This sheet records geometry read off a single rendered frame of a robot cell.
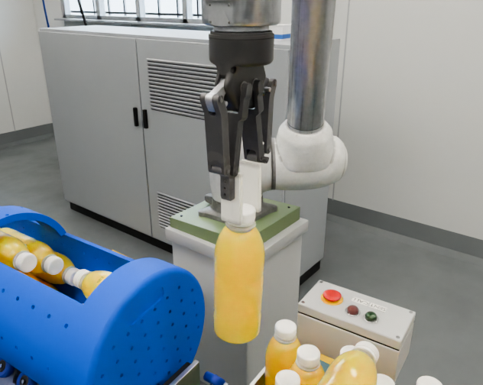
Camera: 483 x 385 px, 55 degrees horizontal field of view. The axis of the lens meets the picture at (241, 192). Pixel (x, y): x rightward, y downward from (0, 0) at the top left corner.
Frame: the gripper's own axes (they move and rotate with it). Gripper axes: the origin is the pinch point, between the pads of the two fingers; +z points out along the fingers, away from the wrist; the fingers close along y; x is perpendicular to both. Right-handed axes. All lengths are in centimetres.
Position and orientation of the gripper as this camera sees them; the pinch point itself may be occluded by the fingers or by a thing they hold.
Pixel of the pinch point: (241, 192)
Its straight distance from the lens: 60.8
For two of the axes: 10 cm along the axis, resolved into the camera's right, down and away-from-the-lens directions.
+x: 8.4, 2.2, -5.1
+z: 0.0, 9.2, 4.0
